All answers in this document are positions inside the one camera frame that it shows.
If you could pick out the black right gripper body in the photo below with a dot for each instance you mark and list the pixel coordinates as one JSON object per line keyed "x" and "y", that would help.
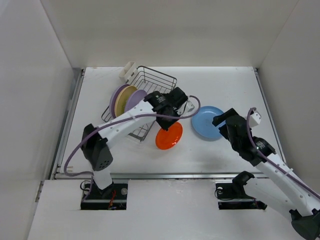
{"x": 223, "y": 130}

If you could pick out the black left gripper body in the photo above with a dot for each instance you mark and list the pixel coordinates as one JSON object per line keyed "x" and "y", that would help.
{"x": 175, "y": 112}

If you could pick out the blue plate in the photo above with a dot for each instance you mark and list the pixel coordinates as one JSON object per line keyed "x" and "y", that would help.
{"x": 202, "y": 123}

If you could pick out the orange plate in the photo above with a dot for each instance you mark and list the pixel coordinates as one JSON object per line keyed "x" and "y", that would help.
{"x": 166, "y": 139}

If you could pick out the small purple plate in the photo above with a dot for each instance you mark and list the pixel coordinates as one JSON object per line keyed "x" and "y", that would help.
{"x": 134, "y": 99}

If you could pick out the beige plate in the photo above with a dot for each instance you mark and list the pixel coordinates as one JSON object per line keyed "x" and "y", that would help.
{"x": 122, "y": 99}

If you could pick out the large purple plate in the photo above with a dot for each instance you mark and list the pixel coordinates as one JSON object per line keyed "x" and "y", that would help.
{"x": 113, "y": 99}

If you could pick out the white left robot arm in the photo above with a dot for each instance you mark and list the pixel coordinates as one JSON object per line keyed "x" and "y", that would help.
{"x": 100, "y": 139}

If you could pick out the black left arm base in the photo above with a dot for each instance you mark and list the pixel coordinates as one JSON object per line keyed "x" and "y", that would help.
{"x": 112, "y": 199}

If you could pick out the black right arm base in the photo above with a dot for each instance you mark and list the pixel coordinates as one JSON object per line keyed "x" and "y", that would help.
{"x": 231, "y": 197}

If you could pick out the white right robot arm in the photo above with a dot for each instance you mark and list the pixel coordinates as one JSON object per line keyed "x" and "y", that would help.
{"x": 288, "y": 195}

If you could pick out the white cutlery holder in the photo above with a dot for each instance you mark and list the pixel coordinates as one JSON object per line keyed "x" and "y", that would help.
{"x": 128, "y": 72}

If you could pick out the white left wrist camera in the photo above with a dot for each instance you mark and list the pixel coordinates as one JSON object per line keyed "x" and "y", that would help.
{"x": 188, "y": 107}

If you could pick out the grey wire dish rack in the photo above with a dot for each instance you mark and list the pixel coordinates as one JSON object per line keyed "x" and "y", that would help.
{"x": 149, "y": 80}

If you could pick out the aluminium table frame rail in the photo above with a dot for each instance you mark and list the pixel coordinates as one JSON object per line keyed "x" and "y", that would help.
{"x": 193, "y": 157}

